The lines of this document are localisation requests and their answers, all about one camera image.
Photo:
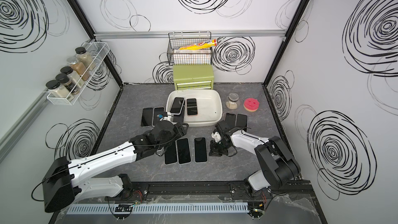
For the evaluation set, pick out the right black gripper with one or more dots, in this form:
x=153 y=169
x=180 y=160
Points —
x=213 y=151

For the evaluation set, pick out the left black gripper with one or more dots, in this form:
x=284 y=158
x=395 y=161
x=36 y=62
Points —
x=180 y=130

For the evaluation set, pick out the black phone table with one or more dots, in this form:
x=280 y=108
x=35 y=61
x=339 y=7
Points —
x=147 y=117

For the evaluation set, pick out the black phone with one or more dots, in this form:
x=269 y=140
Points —
x=230 y=119

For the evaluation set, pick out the white plastic storage box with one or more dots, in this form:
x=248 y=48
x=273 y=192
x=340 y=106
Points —
x=209 y=106

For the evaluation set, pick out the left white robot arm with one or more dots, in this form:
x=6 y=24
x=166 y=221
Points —
x=69 y=181

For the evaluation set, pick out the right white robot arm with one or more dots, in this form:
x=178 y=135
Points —
x=277 y=163

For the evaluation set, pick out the pink smiley sponge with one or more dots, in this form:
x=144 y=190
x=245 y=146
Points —
x=251 y=104

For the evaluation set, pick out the glass jar with powder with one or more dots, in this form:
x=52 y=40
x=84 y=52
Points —
x=233 y=101

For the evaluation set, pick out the green metal tool chest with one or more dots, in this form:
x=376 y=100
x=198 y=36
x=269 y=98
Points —
x=187 y=77

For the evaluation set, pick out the yellow snack package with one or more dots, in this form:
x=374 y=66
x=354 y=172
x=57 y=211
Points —
x=199 y=46

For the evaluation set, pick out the spice jar black lid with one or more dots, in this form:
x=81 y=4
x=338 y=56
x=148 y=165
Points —
x=85 y=58
x=73 y=76
x=67 y=83
x=57 y=89

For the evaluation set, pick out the spice jar silver lid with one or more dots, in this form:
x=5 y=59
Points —
x=79 y=67

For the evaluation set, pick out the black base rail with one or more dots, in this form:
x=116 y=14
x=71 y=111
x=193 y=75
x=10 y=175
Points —
x=192 y=188

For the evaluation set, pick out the white slotted cable duct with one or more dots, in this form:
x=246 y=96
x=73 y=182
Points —
x=158 y=208

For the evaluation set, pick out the black wire basket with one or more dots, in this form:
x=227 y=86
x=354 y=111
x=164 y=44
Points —
x=177 y=40

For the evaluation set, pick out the clear wall spice rack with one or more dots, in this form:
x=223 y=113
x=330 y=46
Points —
x=89 y=96

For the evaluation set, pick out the aluminium wall rail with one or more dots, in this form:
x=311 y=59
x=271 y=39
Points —
x=189 y=34

